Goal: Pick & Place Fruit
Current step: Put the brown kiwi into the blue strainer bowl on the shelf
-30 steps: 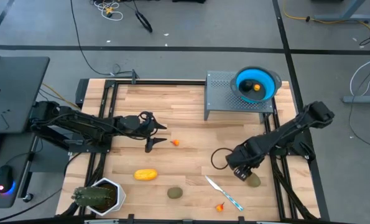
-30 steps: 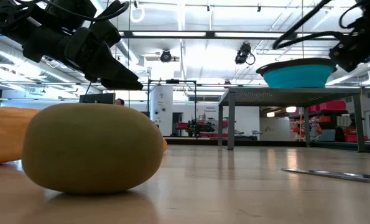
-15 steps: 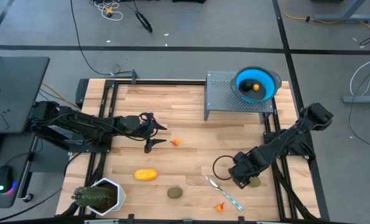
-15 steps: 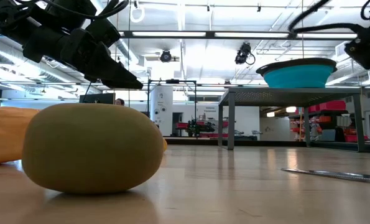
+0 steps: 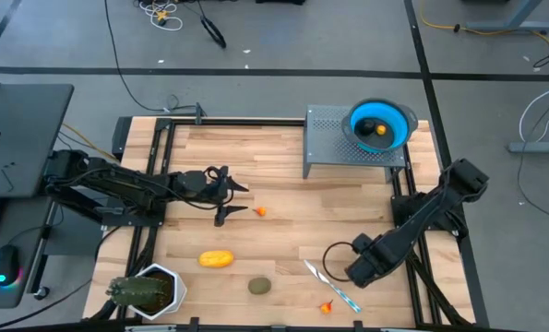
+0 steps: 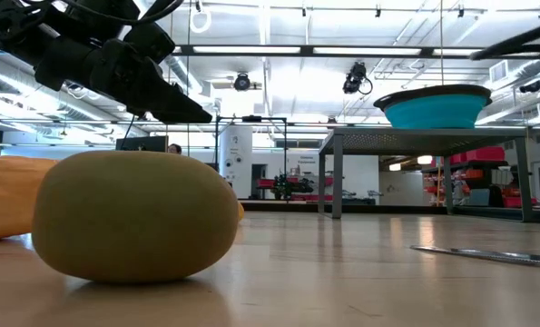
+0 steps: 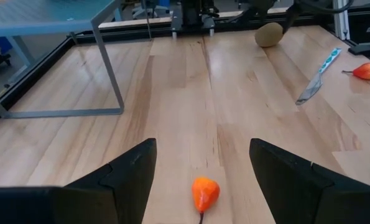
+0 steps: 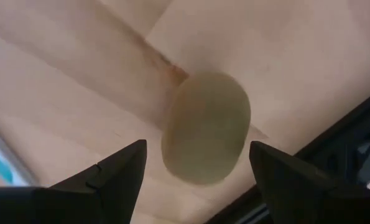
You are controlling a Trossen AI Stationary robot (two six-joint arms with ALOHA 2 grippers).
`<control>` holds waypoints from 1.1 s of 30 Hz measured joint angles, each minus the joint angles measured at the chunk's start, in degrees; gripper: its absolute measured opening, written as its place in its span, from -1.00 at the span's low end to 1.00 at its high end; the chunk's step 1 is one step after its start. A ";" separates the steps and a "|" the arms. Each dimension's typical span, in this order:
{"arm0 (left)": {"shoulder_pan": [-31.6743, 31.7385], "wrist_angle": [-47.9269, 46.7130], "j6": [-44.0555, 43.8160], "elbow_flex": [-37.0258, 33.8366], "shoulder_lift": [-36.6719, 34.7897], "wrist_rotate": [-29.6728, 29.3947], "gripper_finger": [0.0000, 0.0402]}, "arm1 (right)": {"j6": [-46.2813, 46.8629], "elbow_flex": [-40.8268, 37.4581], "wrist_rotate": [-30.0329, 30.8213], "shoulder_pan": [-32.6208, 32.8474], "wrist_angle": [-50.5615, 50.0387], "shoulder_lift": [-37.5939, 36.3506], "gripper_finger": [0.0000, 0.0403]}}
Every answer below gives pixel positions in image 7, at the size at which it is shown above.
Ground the grey perforated metal riser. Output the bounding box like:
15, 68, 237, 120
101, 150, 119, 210
0, 0, 126, 119

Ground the orange toy pepper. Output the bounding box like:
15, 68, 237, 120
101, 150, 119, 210
191, 176, 221, 224

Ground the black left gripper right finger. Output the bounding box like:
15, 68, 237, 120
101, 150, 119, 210
249, 138, 370, 224

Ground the silver aluminium frame post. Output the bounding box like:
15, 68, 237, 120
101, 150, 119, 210
333, 0, 351, 40

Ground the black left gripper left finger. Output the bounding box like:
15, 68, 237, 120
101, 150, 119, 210
0, 138, 158, 224

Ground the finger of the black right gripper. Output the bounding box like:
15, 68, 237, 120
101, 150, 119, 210
282, 1, 300, 35

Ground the brown kiwi fruit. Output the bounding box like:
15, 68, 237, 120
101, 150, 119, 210
254, 22, 284, 49

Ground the black table edge bracket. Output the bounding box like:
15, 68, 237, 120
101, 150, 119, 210
348, 42, 370, 67

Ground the orange red pear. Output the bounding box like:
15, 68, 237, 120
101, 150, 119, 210
341, 61, 370, 81

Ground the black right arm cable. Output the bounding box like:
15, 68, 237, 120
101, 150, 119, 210
296, 0, 355, 15

